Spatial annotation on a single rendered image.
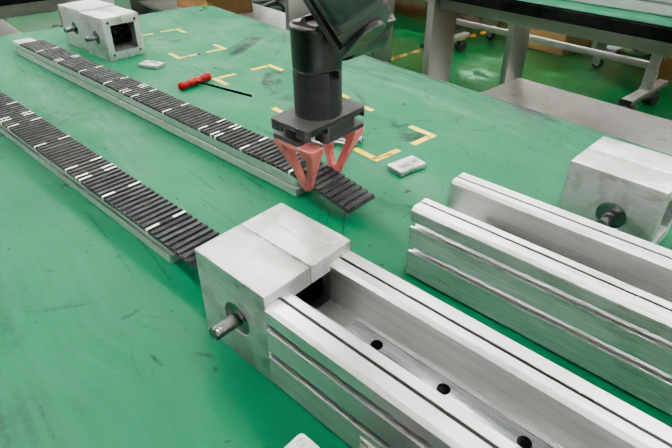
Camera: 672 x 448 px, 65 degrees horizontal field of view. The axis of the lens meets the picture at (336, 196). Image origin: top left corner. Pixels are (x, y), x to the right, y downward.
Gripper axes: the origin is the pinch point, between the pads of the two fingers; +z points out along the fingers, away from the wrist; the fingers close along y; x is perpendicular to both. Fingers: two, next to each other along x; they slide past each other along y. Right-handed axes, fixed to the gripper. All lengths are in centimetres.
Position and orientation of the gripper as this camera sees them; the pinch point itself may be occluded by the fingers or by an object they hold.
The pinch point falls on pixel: (321, 176)
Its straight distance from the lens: 68.1
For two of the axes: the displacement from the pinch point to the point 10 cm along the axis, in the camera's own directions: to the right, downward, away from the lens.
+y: 6.8, -4.1, 6.1
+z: 0.2, 8.4, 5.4
